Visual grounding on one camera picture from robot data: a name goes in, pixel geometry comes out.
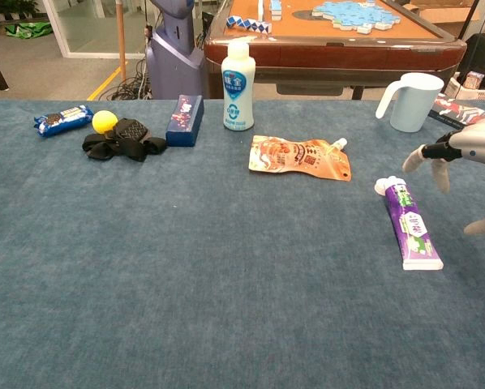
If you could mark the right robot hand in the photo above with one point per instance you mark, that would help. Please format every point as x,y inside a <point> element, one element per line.
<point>479,144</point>

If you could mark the purple toothpaste tube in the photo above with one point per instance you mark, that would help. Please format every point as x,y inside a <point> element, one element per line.
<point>413,227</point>

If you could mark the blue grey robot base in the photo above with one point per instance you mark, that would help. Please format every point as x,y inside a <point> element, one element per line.
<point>173,61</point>

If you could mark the light blue pitcher cup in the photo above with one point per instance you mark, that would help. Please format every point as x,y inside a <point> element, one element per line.
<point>413,105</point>

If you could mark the red black printed book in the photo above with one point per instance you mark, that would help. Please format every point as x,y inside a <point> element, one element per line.
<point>457,111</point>

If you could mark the white basket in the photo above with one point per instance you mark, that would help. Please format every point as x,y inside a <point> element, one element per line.
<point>481,93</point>

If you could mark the small printed carton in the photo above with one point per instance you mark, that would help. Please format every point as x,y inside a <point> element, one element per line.
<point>474,79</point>

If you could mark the black bag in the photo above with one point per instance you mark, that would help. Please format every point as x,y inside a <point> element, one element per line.
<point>483,56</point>

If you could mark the brown cardboard box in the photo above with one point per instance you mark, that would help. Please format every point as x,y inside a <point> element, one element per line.
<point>445,18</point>

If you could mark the brown mahjong table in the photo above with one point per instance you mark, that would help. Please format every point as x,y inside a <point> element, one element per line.
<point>348,52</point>

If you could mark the blue mahjong tile cluster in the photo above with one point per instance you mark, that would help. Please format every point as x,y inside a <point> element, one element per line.
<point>356,14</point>

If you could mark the orange spout pouch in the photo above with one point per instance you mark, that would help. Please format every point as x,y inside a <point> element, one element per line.
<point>295,158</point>

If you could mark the stacked blue mahjong tiles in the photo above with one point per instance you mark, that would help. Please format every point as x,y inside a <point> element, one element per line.
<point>276,8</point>

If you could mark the white milk bottle blue label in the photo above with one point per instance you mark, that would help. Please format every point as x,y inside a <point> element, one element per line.
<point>237,93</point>

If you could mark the blue white snake toy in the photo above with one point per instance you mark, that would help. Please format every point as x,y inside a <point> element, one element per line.
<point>248,24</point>

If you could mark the dark blue rectangular box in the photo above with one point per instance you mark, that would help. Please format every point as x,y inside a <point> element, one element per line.
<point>184,121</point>

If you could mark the blue table mat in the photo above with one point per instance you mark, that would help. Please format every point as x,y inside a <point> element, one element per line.
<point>210,283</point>

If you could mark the yellow ball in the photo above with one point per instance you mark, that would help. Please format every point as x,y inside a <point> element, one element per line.
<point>104,121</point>

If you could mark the blue cookie pack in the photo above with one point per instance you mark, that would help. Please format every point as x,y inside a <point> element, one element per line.
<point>62,119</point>

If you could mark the green bag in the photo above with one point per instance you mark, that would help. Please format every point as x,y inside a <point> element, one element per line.
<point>27,30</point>

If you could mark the green plant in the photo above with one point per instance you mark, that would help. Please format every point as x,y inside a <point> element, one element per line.
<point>7,8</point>

